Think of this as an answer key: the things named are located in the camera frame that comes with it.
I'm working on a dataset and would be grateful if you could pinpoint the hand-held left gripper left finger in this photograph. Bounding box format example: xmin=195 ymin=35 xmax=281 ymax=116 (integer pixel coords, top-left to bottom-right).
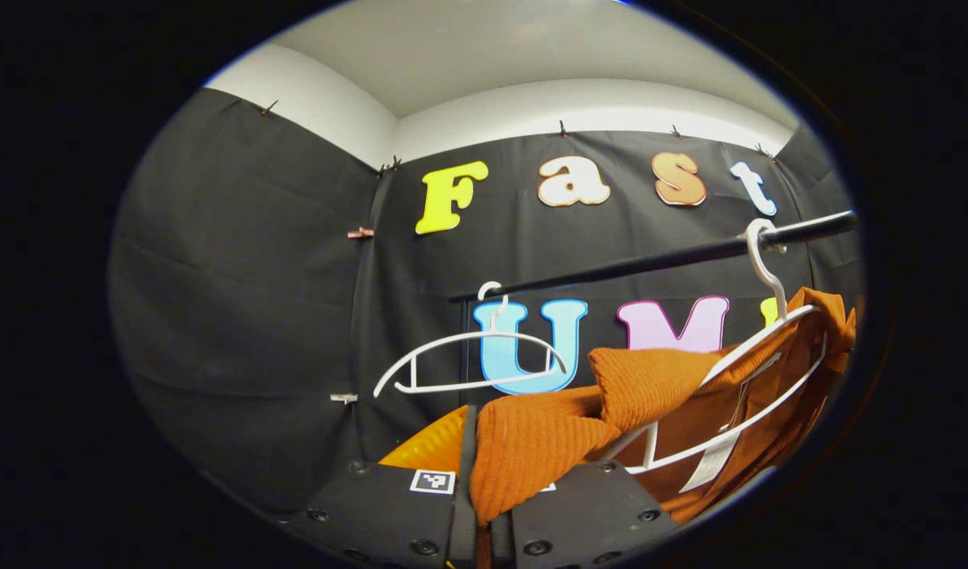
xmin=281 ymin=405 xmax=480 ymax=569

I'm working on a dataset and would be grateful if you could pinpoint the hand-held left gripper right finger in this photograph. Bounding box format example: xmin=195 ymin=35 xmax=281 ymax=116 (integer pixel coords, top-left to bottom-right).
xmin=490 ymin=461 xmax=680 ymax=569

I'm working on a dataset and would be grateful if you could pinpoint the orange corduroy jacket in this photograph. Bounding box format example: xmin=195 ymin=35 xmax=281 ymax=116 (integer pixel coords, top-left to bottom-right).
xmin=469 ymin=287 xmax=858 ymax=569

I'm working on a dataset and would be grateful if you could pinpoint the white plastic clothes hanger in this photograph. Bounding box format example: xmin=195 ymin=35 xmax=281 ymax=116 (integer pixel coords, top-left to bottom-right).
xmin=594 ymin=218 xmax=831 ymax=475

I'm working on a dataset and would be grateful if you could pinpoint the bare white plastic hanger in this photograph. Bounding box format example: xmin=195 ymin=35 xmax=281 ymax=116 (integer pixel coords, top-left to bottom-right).
xmin=373 ymin=281 xmax=569 ymax=398

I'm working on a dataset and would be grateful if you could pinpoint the black clothes rack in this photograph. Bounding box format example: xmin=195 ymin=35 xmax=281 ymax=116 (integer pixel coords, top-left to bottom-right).
xmin=450 ymin=210 xmax=858 ymax=408

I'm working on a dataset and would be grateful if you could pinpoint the black backdrop cloth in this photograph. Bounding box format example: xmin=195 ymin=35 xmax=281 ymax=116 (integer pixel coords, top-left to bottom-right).
xmin=108 ymin=85 xmax=864 ymax=514

